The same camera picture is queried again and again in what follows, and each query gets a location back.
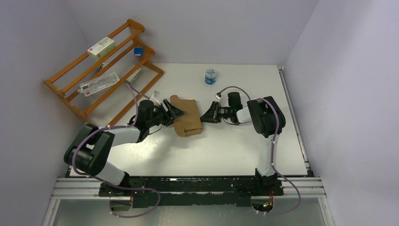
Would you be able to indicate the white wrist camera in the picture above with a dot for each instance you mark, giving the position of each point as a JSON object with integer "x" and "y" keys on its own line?
{"x": 218, "y": 96}
{"x": 155, "y": 96}

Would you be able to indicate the small blue cube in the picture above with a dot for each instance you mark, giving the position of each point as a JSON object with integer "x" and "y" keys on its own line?
{"x": 138, "y": 51}

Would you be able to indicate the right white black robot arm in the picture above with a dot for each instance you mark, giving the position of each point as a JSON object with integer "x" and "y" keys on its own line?
{"x": 267, "y": 119}

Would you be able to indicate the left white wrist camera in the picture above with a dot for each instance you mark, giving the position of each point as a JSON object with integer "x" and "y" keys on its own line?
{"x": 155, "y": 96}

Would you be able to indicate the blue white round jar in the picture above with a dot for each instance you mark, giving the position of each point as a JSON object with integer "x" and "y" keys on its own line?
{"x": 210, "y": 76}

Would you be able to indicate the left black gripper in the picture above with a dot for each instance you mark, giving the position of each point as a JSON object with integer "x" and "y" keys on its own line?
{"x": 172, "y": 112}

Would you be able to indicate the aluminium frame rails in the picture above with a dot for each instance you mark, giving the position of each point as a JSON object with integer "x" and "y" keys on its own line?
{"x": 305, "y": 187}

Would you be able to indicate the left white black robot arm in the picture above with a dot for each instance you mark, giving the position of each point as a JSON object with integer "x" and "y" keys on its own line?
{"x": 88, "y": 153}

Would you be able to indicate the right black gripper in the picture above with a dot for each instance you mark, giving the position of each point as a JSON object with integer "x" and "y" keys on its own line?
{"x": 211, "y": 115}

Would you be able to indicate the orange wooden rack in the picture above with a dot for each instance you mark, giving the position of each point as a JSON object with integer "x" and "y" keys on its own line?
{"x": 111, "y": 105}

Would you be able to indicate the green white carton box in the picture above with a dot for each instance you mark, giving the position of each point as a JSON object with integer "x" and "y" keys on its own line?
{"x": 101, "y": 48}

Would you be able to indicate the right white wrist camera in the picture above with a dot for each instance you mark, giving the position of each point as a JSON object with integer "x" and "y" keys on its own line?
{"x": 218, "y": 96}

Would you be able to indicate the clear plastic packet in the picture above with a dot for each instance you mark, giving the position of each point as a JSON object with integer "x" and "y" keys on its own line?
{"x": 100, "y": 83}

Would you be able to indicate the small grey white box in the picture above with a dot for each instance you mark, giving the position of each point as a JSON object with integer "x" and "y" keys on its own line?
{"x": 134, "y": 76}

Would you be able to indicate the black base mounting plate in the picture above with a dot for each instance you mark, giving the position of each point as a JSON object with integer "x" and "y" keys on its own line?
{"x": 187, "y": 191}

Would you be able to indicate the brown cardboard box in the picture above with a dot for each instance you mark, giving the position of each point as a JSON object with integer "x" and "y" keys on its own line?
{"x": 188, "y": 124}

